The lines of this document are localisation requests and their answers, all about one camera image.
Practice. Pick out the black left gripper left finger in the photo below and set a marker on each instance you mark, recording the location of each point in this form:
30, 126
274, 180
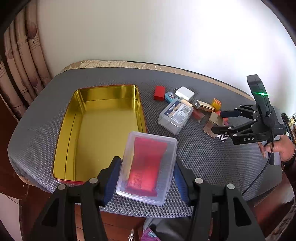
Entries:
56, 221

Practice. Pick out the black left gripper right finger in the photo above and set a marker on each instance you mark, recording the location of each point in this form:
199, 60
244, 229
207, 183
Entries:
219, 212

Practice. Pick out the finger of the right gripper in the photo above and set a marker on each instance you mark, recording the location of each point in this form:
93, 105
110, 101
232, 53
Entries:
230, 114
221, 129

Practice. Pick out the clear box with label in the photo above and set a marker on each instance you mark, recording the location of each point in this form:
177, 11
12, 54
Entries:
175, 116

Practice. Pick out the white power adapter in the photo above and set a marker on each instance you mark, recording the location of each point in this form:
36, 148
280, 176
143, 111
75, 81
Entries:
184, 93

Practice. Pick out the blue cartoon tape measure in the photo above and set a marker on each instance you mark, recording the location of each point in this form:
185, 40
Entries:
170, 97

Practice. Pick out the red rectangular block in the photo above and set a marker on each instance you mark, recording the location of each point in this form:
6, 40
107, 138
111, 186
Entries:
159, 93

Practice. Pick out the clear box with red cards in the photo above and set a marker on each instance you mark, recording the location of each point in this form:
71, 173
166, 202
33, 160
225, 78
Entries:
147, 168

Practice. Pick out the person's right hand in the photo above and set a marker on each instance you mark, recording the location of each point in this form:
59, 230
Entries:
284, 146

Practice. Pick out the black white zigzag card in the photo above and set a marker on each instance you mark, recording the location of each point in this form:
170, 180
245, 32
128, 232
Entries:
222, 137

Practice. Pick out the yellow orange striped block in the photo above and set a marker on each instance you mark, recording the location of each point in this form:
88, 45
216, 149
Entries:
216, 104

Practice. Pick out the dark red small box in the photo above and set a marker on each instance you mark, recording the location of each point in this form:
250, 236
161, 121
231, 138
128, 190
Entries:
198, 115

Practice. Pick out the gold metal lighter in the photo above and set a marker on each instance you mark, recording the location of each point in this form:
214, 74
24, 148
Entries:
203, 106

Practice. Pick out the grey honeycomb table mat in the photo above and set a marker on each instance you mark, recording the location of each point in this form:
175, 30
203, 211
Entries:
31, 149

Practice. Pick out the purple patterned clothing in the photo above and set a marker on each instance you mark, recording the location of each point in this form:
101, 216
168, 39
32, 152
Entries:
149, 235

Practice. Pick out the gold tin box red rim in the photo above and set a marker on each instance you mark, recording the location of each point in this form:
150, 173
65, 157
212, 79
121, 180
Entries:
95, 129

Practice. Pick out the beige patterned curtain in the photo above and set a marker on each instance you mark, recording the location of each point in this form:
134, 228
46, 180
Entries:
24, 72

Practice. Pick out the black camera with green light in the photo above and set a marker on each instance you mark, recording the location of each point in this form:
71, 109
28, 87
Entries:
260, 94

